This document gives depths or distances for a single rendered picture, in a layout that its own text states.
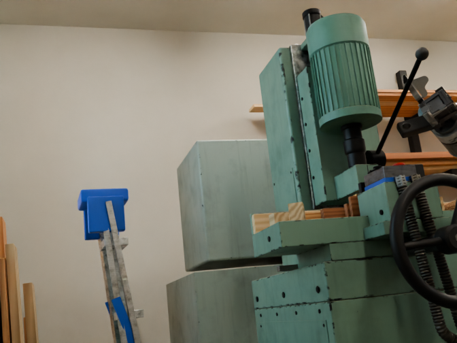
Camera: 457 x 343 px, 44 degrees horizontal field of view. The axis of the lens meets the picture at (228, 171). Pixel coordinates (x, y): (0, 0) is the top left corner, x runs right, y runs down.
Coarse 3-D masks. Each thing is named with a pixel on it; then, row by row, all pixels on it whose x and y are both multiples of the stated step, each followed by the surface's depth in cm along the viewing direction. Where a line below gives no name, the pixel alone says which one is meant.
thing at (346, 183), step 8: (352, 168) 154; (360, 168) 152; (368, 168) 153; (336, 176) 163; (344, 176) 158; (352, 176) 154; (360, 176) 152; (336, 184) 163; (344, 184) 159; (352, 184) 154; (336, 192) 164; (344, 192) 159; (352, 192) 154
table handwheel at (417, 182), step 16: (432, 176) 122; (448, 176) 123; (416, 192) 119; (400, 208) 118; (400, 224) 116; (400, 240) 115; (432, 240) 118; (448, 240) 117; (400, 256) 115; (416, 272) 115; (416, 288) 114; (432, 288) 115; (448, 304) 115
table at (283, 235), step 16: (288, 224) 130; (304, 224) 131; (320, 224) 132; (336, 224) 134; (352, 224) 135; (368, 224) 136; (384, 224) 126; (448, 224) 130; (256, 240) 146; (272, 240) 134; (288, 240) 129; (304, 240) 130; (320, 240) 131; (336, 240) 132; (352, 240) 134; (368, 240) 135; (256, 256) 146; (272, 256) 149
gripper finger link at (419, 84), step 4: (404, 76) 157; (424, 76) 158; (404, 80) 158; (416, 80) 158; (420, 80) 158; (424, 80) 158; (412, 84) 159; (416, 84) 159; (420, 84) 159; (424, 84) 158; (412, 88) 159; (416, 88) 159; (420, 88) 159; (424, 88) 159; (412, 92) 159; (416, 92) 159; (420, 92) 159; (424, 92) 159; (416, 96) 159; (420, 96) 160; (424, 96) 160; (416, 100) 160
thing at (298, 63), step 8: (296, 48) 182; (296, 56) 182; (304, 56) 182; (296, 64) 181; (304, 64) 182; (296, 72) 180; (296, 80) 179; (296, 88) 179; (296, 96) 179; (304, 128) 176; (304, 136) 175; (304, 144) 174; (304, 152) 175; (312, 184) 171; (312, 192) 171; (312, 200) 170; (312, 208) 170; (320, 208) 170
